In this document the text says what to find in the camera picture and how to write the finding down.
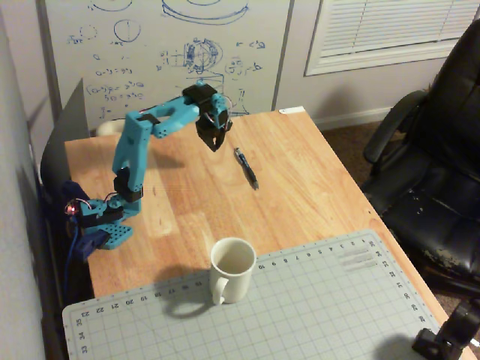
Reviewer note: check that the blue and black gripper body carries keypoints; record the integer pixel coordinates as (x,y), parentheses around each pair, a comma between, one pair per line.
(211,133)

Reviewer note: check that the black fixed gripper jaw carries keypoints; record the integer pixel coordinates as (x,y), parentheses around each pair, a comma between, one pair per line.
(210,142)

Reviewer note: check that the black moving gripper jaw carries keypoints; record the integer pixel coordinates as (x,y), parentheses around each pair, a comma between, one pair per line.
(221,138)

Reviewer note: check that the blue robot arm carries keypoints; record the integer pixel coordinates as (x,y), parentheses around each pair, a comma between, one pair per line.
(131,150)

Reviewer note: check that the blue and black pen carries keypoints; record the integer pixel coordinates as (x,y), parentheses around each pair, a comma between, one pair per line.
(247,168)

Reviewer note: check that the whiteboard with blue drawings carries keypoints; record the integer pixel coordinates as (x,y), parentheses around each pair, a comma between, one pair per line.
(150,56)

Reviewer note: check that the white rounded object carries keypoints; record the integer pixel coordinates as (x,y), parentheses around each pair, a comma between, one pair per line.
(108,127)

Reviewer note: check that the white ceramic mug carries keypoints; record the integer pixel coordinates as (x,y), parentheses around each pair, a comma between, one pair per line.
(232,285)

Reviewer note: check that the controller board with red light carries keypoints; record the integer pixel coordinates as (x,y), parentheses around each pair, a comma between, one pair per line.
(72,208)

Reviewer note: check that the dark blue table clamp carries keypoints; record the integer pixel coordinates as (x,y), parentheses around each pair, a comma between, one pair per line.
(92,245)

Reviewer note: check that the grey gridded cutting mat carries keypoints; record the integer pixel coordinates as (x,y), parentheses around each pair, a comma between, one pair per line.
(300,300)

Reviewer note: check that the white window blinds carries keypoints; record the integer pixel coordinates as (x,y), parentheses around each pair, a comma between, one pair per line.
(393,26)

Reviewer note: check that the black leather office chair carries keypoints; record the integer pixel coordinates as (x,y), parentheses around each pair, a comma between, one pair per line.
(431,187)

